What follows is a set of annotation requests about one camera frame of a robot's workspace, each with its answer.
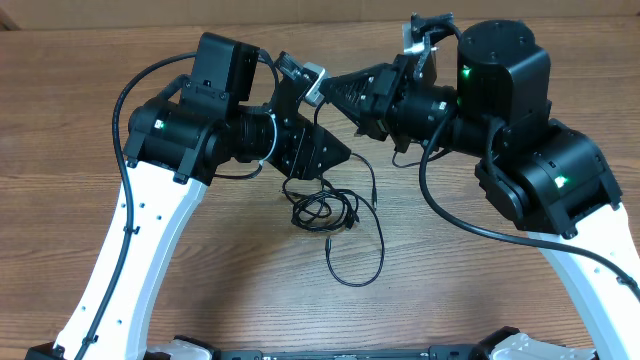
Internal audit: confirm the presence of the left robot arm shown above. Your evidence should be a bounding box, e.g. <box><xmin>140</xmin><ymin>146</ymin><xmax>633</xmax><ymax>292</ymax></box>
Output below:
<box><xmin>26</xmin><ymin>33</ymin><xmax>350</xmax><ymax>360</ymax></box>

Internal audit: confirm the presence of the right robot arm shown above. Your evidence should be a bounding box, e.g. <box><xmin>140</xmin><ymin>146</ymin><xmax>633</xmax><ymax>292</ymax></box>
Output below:
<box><xmin>319</xmin><ymin>14</ymin><xmax>639</xmax><ymax>359</ymax></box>

